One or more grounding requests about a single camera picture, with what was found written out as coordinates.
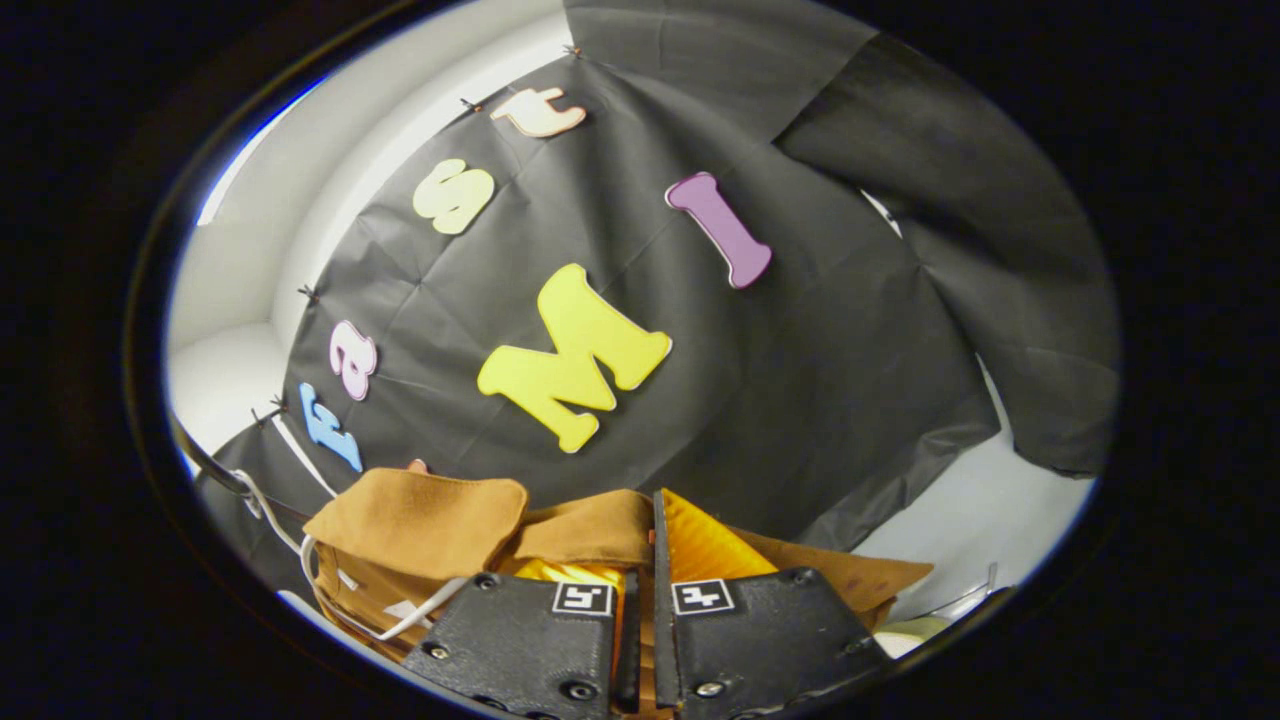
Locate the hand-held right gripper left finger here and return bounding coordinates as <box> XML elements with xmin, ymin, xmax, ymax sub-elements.
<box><xmin>400</xmin><ymin>556</ymin><xmax>643</xmax><ymax>719</ymax></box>

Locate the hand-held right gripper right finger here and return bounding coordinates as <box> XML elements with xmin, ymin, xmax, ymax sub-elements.
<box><xmin>653</xmin><ymin>488</ymin><xmax>894</xmax><ymax>719</ymax></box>

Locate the white plastic clothes hanger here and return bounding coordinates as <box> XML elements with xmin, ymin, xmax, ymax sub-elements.
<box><xmin>232</xmin><ymin>468</ymin><xmax>469</xmax><ymax>643</ymax></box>

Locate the round beige laundry hamper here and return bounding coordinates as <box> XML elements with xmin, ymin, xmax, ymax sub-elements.
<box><xmin>880</xmin><ymin>616</ymin><xmax>953</xmax><ymax>659</ymax></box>

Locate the brown collared shirt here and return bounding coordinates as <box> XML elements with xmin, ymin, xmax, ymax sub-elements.
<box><xmin>303</xmin><ymin>468</ymin><xmax>936</xmax><ymax>720</ymax></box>

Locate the black clothes rack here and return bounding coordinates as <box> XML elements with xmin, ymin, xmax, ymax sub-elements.
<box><xmin>168</xmin><ymin>415</ymin><xmax>311</xmax><ymax>521</ymax></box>

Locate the black backdrop cloth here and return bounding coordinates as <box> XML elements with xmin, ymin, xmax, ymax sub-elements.
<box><xmin>195</xmin><ymin>0</ymin><xmax>1121</xmax><ymax>601</ymax></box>

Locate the row of small backdrop clips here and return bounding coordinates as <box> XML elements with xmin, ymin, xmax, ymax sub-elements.
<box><xmin>250</xmin><ymin>42</ymin><xmax>586</xmax><ymax>426</ymax></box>

